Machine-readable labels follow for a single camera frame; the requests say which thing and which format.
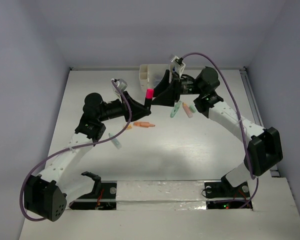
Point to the orange highlighter pen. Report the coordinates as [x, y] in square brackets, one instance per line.
[143, 124]

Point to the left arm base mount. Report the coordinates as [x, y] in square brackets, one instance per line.
[103, 200]

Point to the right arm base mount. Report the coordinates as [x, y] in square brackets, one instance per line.
[219, 197]

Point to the cream perforated organizer basket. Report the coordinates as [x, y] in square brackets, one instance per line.
[150, 76]

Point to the black pink highlighter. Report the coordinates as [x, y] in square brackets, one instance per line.
[148, 97]

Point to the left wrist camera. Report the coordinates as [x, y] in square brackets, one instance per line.
[119, 84]

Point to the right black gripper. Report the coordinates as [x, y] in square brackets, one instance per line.
[166, 93]

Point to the green highlighter lower left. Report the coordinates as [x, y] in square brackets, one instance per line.
[115, 141]

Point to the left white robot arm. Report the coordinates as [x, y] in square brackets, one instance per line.
[52, 185]

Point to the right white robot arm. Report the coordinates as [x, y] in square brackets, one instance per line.
[262, 146]

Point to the green highlighter near basket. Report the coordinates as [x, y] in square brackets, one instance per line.
[175, 109]

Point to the clear jar of paperclips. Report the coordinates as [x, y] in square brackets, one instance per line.
[156, 81]

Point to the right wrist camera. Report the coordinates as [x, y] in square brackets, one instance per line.
[177, 61]

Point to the pink highlighter pen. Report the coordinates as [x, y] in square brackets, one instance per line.
[187, 110]

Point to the mint green cap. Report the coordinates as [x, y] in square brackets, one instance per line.
[192, 108]

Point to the silver foil strip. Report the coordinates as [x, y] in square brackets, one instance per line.
[174, 195]

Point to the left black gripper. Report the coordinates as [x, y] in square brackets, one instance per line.
[138, 110]

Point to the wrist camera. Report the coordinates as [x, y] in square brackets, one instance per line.
[119, 84]
[177, 61]

